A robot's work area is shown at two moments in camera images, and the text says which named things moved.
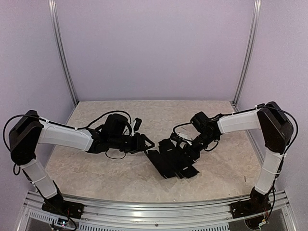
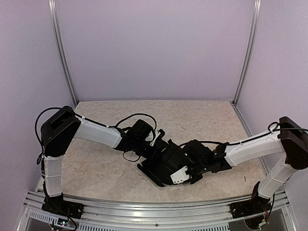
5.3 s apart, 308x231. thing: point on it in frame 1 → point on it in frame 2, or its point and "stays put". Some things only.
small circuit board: x=62 y=222 stays put
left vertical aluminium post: x=52 y=6 stays put
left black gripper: x=139 y=144 → x=156 y=150
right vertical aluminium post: x=257 y=13 stays put
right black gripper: x=193 y=154 → x=193 y=181
